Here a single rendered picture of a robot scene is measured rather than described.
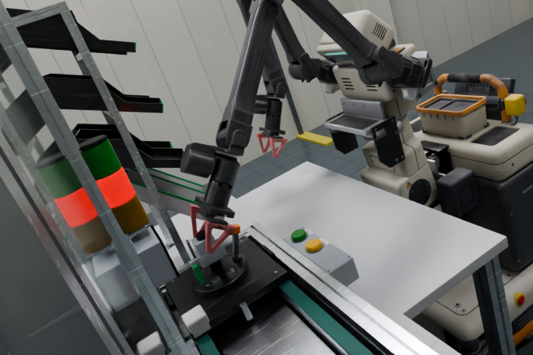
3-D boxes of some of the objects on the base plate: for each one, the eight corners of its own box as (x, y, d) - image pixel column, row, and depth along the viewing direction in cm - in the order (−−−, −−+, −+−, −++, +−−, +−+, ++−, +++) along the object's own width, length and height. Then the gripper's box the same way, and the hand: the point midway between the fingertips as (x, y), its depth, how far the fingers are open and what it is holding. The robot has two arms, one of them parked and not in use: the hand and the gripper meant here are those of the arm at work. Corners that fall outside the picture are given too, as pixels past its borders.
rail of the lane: (268, 249, 124) (255, 219, 121) (630, 548, 46) (625, 486, 42) (252, 259, 123) (239, 228, 119) (601, 587, 44) (593, 526, 41)
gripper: (247, 191, 91) (226, 259, 92) (224, 177, 103) (206, 236, 104) (219, 185, 88) (197, 255, 88) (199, 170, 100) (180, 232, 101)
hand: (203, 242), depth 96 cm, fingers open, 9 cm apart
